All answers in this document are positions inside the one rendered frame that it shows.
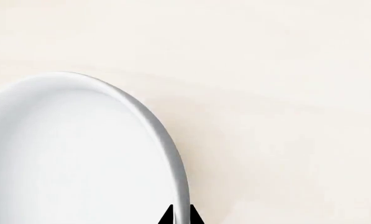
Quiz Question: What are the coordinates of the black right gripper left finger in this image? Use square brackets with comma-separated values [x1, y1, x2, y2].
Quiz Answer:
[157, 203, 175, 224]

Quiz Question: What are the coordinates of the white plate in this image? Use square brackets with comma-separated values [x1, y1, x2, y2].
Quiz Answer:
[0, 71, 191, 224]

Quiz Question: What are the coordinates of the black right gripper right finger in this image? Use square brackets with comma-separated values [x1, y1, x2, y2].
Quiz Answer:
[190, 203, 205, 224]

